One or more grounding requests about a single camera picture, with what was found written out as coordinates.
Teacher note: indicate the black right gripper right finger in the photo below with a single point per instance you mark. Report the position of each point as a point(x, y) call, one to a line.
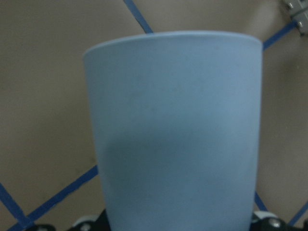
point(267, 221)

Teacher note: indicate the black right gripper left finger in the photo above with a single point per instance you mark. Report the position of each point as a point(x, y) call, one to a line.
point(86, 223)

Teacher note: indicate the aluminium frame post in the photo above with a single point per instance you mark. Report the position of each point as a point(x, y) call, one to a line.
point(298, 12)

